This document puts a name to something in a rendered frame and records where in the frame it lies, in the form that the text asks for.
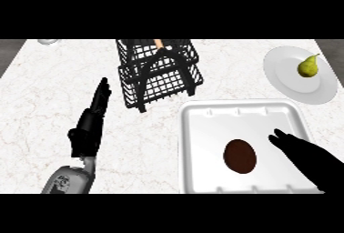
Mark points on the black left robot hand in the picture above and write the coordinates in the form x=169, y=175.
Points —
x=88, y=127

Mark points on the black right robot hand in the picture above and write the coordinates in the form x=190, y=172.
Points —
x=308, y=157

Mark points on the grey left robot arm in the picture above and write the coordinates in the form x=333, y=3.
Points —
x=70, y=179

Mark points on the brown chocolate cupcake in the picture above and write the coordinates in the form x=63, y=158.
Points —
x=239, y=156

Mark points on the white rectangular tray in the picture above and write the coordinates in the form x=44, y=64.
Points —
x=214, y=127

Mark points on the orange stick in basket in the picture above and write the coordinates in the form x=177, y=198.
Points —
x=158, y=44

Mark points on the white round plate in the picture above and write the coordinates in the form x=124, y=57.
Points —
x=290, y=82

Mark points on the green pear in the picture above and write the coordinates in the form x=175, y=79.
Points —
x=307, y=67

